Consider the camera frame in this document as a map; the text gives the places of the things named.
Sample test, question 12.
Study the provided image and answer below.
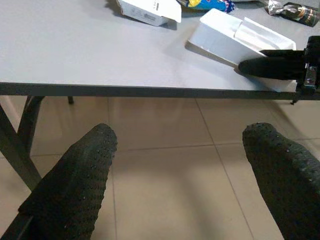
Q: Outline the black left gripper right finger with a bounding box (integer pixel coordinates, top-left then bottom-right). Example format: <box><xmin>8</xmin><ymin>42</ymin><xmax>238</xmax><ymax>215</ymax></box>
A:
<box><xmin>242</xmin><ymin>122</ymin><xmax>320</xmax><ymax>240</ymax></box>

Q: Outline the white foam box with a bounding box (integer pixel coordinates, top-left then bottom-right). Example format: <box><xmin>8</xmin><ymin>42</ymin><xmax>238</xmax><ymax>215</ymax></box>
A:
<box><xmin>184</xmin><ymin>7</ymin><xmax>298</xmax><ymax>93</ymax></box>

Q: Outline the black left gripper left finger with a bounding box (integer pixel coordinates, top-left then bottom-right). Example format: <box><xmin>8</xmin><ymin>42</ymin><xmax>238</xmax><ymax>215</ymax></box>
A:
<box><xmin>17</xmin><ymin>122</ymin><xmax>118</xmax><ymax>240</ymax></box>

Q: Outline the open white cardboard box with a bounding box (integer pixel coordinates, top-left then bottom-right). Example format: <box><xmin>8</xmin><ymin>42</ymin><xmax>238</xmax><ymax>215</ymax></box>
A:
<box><xmin>115</xmin><ymin>0</ymin><xmax>183</xmax><ymax>27</ymax></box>

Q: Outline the colourful snack packet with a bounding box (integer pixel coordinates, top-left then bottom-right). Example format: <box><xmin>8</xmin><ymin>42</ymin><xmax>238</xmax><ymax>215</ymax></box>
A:
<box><xmin>176</xmin><ymin>0</ymin><xmax>236</xmax><ymax>13</ymax></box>

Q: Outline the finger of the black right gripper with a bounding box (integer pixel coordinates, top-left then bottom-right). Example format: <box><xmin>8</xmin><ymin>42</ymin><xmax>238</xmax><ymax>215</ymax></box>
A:
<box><xmin>237</xmin><ymin>56</ymin><xmax>306</xmax><ymax>81</ymax></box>
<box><xmin>258</xmin><ymin>49</ymin><xmax>307</xmax><ymax>58</ymax></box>

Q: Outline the dark foil wrapper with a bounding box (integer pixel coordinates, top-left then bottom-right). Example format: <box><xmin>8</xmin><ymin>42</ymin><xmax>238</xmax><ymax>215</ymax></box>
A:
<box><xmin>267</xmin><ymin>0</ymin><xmax>320</xmax><ymax>27</ymax></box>

